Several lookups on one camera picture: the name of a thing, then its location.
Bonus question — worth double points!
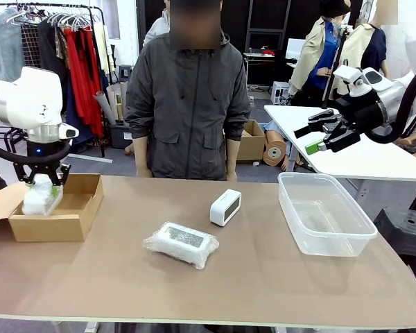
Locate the light blue fuzzy jacket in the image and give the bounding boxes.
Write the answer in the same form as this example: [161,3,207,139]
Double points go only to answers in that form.
[0,8,27,81]

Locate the small grey stool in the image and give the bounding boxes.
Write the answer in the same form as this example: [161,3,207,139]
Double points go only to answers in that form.
[117,64,135,84]

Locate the thick brown paper roll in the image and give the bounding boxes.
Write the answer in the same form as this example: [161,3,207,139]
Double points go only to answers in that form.
[262,130,288,169]

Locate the open brown cardboard box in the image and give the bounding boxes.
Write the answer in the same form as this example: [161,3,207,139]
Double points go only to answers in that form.
[0,173,104,243]

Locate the red hanging dress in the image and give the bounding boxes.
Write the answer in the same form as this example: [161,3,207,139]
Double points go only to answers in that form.
[62,26,105,137]

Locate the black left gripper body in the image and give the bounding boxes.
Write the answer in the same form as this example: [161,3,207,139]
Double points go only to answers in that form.
[26,139,64,160]

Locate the black hose of right arm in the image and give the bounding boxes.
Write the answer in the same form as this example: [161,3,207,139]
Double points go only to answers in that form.
[365,58,416,144]

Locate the white table leg frame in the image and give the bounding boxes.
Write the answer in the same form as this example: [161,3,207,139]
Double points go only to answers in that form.
[51,321,101,333]

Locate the mannequin cream cape navy top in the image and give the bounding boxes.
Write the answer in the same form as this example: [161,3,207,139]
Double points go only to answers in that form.
[339,0,391,77]

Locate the clear plastic container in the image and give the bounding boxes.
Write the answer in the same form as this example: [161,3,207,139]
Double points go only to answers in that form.
[277,171,379,257]

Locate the leaning grey paper roll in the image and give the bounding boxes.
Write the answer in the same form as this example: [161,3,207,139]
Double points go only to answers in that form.
[93,90,117,126]

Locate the white monitor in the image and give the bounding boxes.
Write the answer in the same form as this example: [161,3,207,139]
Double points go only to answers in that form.
[284,37,306,60]

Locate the tall grey paper roll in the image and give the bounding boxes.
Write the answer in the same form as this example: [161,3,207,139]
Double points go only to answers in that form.
[120,81,129,121]

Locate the dark grey storage bin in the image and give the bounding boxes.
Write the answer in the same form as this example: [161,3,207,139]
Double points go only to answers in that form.
[109,123,135,149]

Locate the seated mannequin feet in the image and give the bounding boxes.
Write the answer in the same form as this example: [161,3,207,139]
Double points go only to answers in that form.
[398,124,416,160]

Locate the brown checkered garment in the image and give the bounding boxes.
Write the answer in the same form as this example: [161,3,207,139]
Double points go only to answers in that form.
[20,24,42,69]

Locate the black tripod stand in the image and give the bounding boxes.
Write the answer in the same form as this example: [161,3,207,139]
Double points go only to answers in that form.
[322,26,354,110]

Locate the black hose of arm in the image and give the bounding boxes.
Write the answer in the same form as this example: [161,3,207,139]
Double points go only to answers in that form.
[0,137,72,171]
[365,58,416,144]

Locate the white computer case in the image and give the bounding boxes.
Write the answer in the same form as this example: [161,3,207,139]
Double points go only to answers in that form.
[270,80,291,105]

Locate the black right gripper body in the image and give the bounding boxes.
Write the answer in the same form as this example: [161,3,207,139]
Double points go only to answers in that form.
[335,91,386,135]

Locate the black hanging garment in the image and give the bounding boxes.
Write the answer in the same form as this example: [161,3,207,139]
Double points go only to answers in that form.
[37,20,70,105]

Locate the person in grey jacket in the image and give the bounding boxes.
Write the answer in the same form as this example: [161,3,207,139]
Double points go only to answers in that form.
[123,0,251,182]

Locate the unwrapped white digital clock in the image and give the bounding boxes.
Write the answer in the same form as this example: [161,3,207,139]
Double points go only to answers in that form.
[209,189,243,227]

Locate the cream paper roll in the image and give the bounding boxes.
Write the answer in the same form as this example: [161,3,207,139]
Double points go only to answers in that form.
[106,85,121,122]

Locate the cream hanging garment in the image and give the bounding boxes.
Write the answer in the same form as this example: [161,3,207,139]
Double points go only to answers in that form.
[92,22,116,76]

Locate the navy blue long garment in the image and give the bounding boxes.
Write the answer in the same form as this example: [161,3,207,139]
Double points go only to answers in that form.
[64,79,94,145]

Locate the mannequin beige coat blue shirt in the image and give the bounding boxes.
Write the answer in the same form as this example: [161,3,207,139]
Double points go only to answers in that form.
[287,0,351,107]

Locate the cardboard box with open flaps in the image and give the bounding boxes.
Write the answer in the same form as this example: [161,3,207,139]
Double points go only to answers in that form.
[236,119,266,164]

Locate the rounded bubble-wrapped clock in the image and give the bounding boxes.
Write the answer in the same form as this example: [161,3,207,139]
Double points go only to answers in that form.
[21,173,64,216]

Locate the black plastic stool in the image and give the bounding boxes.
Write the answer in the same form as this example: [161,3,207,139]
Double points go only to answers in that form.
[372,207,416,278]

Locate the person's right forearm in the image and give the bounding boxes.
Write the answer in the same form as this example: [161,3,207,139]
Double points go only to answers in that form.
[132,137,150,171]

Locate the lying mannequin light blue dress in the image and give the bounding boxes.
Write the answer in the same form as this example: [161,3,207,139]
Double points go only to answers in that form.
[265,119,313,171]

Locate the black bucket hat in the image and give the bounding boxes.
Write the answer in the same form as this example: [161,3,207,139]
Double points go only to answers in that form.
[320,0,351,17]

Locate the black hose of left arm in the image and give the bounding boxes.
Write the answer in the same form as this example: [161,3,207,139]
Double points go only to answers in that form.
[0,137,72,171]

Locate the white work table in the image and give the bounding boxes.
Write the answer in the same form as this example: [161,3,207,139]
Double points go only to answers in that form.
[264,103,416,181]

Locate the black metal clothes rack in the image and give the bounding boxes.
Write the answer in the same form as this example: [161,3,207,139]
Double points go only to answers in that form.
[0,2,107,159]

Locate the person's left forearm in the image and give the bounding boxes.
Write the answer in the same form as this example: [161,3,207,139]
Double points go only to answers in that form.
[225,137,242,171]

